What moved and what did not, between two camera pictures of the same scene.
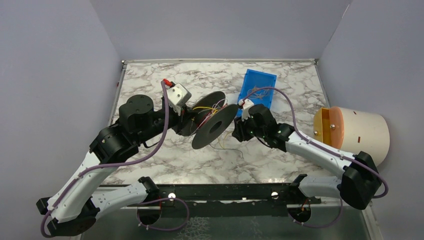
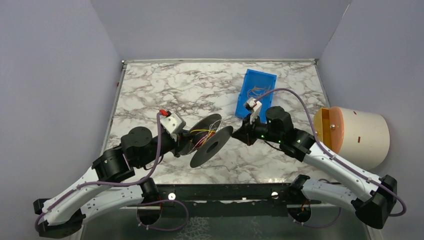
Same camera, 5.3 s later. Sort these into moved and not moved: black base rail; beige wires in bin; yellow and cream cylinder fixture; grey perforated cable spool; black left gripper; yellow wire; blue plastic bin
Moved: yellow wire; black left gripper; grey perforated cable spool
Not moved: beige wires in bin; black base rail; yellow and cream cylinder fixture; blue plastic bin
